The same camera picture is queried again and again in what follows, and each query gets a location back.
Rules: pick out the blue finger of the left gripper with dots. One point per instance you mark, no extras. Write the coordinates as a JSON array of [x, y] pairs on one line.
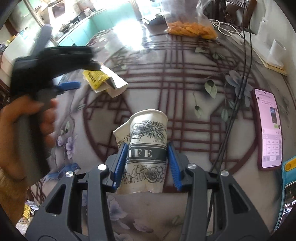
[[66, 86]]

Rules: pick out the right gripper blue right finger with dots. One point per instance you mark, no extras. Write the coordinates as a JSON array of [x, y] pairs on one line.
[[175, 166]]

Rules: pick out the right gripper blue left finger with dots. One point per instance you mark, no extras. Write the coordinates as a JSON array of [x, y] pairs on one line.
[[119, 162]]

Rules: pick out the floral paper cup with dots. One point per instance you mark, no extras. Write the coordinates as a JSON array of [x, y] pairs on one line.
[[145, 168]]

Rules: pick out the yellow white torn carton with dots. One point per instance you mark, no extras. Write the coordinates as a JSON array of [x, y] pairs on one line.
[[105, 80]]

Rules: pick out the teal kitchen cabinets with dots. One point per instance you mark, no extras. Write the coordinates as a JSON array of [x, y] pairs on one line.
[[84, 31]]

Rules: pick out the person's left hand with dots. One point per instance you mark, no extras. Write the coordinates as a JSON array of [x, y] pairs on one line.
[[10, 161]]

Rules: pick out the smartphone in pink case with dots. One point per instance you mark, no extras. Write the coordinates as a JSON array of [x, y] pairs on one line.
[[268, 129]]

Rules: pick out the dark packaged snack box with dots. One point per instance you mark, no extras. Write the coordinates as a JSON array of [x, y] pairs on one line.
[[154, 21]]

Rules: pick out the teal tablet case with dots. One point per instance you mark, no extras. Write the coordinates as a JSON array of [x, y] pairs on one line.
[[288, 173]]

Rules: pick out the clear bag of orange snacks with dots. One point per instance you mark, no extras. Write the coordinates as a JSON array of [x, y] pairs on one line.
[[186, 18]]

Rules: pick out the white desk lamp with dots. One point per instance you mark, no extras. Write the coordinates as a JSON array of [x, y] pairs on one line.
[[270, 55]]

